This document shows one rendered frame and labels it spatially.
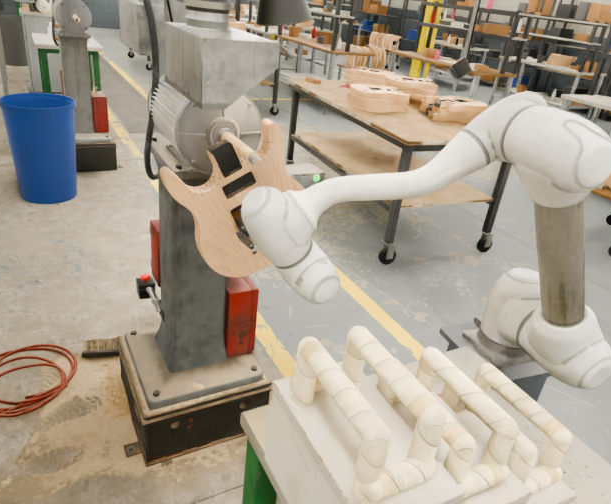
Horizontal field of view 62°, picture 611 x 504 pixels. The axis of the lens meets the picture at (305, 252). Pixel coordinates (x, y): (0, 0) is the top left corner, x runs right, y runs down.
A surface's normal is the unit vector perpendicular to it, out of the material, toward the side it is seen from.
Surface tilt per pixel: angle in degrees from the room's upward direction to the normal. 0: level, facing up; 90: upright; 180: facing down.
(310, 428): 0
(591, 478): 0
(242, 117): 85
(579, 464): 0
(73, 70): 90
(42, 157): 93
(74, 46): 90
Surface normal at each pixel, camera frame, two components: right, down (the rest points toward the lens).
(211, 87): 0.47, 0.45
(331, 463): 0.11, -0.88
